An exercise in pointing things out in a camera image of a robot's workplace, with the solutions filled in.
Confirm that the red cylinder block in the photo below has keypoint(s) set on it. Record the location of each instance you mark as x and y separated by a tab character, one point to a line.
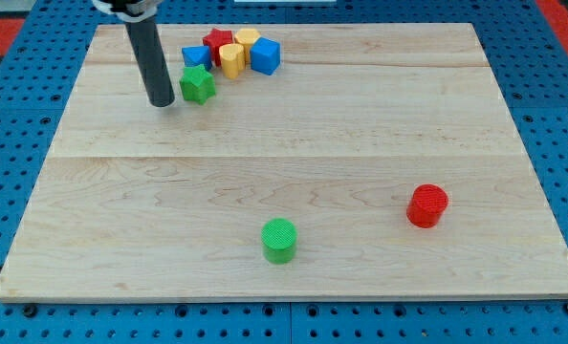
427	205

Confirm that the green star block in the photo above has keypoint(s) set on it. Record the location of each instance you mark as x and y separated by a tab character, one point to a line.
197	84

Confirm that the green cylinder block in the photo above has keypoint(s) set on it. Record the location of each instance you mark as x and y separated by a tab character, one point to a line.
278	238

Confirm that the wooden board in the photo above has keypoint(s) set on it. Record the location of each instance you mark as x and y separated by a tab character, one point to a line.
138	204

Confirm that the yellow heart block rear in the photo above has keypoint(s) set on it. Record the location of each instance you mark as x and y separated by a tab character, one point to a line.
247	37

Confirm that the blue cube block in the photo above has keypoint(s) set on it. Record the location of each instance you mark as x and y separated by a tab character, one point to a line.
265	56

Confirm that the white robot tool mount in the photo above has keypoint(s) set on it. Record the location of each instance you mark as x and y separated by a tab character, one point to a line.
128	11

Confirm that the blue triangle block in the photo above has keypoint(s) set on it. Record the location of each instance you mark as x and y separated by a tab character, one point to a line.
197	55

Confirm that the yellow heart block front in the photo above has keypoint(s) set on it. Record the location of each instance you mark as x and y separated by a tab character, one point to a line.
232	57

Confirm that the red star block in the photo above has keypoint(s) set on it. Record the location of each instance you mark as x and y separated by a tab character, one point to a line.
214	40

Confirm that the yellow heart block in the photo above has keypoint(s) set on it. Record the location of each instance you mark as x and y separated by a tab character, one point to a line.
247	37
232	57

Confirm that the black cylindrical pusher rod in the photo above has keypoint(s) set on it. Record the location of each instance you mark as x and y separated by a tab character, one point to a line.
148	51

